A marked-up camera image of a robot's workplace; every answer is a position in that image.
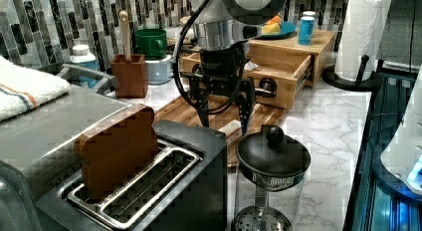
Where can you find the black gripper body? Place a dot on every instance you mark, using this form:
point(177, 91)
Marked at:
point(222, 73)

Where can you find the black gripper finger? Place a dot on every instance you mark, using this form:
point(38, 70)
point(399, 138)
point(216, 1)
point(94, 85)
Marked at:
point(245, 100)
point(200, 101)

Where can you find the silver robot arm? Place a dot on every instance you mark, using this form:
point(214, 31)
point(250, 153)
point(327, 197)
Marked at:
point(223, 29)

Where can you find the white paper packet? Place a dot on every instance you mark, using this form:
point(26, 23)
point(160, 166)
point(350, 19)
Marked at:
point(250, 66)

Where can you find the silver round container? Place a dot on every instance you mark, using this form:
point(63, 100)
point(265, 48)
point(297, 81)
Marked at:
point(159, 71)

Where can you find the wooden drawer box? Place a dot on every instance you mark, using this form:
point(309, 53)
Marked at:
point(289, 65)

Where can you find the orange fruit pieces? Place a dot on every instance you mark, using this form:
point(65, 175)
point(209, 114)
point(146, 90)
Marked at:
point(273, 26)

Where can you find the brown wooden utensil holder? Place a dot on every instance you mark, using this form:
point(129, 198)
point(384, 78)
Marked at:
point(131, 76)

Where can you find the green mug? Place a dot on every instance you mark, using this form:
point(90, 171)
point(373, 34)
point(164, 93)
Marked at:
point(151, 43)

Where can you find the glass french press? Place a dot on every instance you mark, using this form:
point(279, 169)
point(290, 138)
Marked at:
point(271, 173)

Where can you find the teal plate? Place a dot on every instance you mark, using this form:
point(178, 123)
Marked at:
point(287, 28)

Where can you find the blue can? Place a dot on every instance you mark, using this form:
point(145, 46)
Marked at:
point(306, 28)

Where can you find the silver toaster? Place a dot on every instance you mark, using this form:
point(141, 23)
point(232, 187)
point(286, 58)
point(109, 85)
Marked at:
point(184, 187)

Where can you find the brown toast slice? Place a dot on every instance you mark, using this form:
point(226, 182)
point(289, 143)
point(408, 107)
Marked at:
point(116, 149)

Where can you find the white bottle blue label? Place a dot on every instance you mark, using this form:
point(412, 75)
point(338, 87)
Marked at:
point(82, 56)

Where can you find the black paper towel holder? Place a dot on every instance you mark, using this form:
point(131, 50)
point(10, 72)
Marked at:
point(358, 83)

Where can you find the paper towel roll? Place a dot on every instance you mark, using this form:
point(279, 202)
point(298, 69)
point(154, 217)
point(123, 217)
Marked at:
point(362, 31)

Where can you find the white striped towel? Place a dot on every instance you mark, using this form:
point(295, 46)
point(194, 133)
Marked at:
point(23, 89)

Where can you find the wooden spoon handle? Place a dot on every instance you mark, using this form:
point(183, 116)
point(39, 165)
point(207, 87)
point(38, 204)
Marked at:
point(125, 33)

